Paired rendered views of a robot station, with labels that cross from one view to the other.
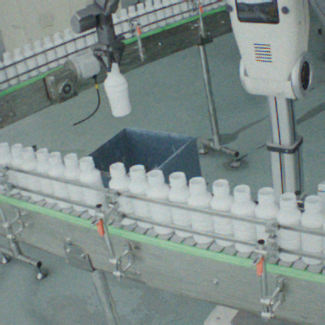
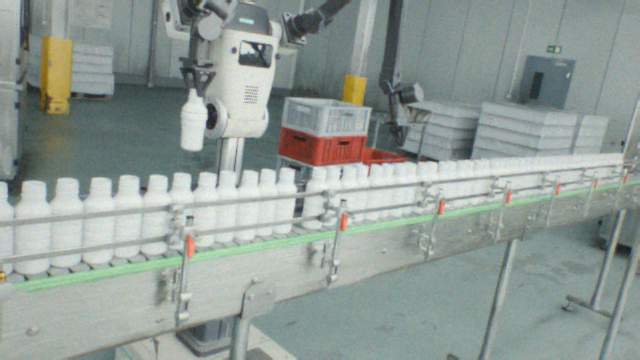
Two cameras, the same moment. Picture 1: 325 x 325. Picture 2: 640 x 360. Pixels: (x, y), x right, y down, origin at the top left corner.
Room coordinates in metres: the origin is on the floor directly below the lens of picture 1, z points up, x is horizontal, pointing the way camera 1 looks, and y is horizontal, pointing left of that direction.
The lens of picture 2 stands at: (1.25, 1.53, 1.46)
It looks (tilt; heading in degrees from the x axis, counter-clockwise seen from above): 13 degrees down; 276
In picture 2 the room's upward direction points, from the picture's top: 9 degrees clockwise
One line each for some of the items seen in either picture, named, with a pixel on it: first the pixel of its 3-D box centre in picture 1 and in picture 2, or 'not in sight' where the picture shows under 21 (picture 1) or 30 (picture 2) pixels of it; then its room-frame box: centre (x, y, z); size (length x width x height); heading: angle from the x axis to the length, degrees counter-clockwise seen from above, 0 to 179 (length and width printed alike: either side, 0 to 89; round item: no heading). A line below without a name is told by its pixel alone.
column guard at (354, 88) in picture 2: not in sight; (352, 101); (2.05, -10.27, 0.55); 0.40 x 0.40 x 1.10; 51
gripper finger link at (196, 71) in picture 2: (108, 57); (198, 79); (1.77, 0.10, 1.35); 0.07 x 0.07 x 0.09; 52
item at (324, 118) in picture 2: not in sight; (327, 116); (1.71, -2.62, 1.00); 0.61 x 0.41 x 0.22; 59
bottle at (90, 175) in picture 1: (92, 186); (283, 200); (1.47, 0.20, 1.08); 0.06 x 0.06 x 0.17
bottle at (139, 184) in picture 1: (142, 196); (329, 195); (1.37, 0.07, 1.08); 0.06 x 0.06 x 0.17
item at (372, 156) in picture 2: not in sight; (367, 166); (1.34, -3.24, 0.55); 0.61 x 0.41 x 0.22; 54
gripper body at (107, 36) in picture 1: (106, 35); (199, 52); (1.77, 0.10, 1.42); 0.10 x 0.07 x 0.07; 142
